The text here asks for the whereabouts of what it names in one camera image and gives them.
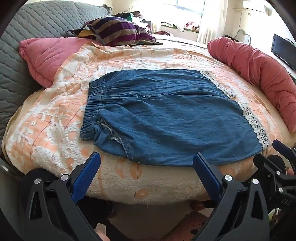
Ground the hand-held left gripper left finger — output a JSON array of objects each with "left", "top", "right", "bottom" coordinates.
[{"left": 20, "top": 151, "right": 109, "bottom": 241}]

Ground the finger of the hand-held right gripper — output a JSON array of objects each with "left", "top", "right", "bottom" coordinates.
[
  {"left": 272, "top": 139, "right": 296, "bottom": 163},
  {"left": 253, "top": 153, "right": 296, "bottom": 223}
]

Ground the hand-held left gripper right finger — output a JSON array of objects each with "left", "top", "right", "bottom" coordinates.
[{"left": 192, "top": 152, "right": 271, "bottom": 241}]

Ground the red dotted floor mat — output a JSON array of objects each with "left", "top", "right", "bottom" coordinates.
[{"left": 162, "top": 212, "right": 213, "bottom": 241}]

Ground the peach floral blanket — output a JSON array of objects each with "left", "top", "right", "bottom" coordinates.
[{"left": 2, "top": 35, "right": 295, "bottom": 205}]

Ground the pink rolled quilt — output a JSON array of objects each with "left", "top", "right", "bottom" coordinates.
[{"left": 207, "top": 36, "right": 296, "bottom": 133}]

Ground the black flat screen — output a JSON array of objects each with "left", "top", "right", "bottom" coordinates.
[{"left": 271, "top": 33, "right": 296, "bottom": 70}]

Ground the pink quilted pillow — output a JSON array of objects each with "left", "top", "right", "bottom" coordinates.
[{"left": 18, "top": 37, "right": 94, "bottom": 89}]

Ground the white curtain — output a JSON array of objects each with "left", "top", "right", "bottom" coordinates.
[{"left": 196, "top": 0, "right": 234, "bottom": 45}]

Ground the white air conditioner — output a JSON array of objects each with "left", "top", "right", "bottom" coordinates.
[{"left": 241, "top": 0, "right": 267, "bottom": 12}]

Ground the purple striped pillow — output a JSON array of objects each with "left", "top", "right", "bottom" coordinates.
[{"left": 67, "top": 17, "right": 164, "bottom": 47}]

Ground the clutter on windowsill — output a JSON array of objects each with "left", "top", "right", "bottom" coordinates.
[{"left": 160, "top": 21, "right": 201, "bottom": 33}]

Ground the grey quilted headboard cover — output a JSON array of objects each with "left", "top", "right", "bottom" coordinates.
[{"left": 0, "top": 0, "right": 110, "bottom": 141}]

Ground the pile of clothes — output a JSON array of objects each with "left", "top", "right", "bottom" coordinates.
[{"left": 111, "top": 11, "right": 153, "bottom": 32}]

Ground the window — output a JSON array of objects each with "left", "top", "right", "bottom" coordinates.
[{"left": 162, "top": 0, "right": 206, "bottom": 16}]

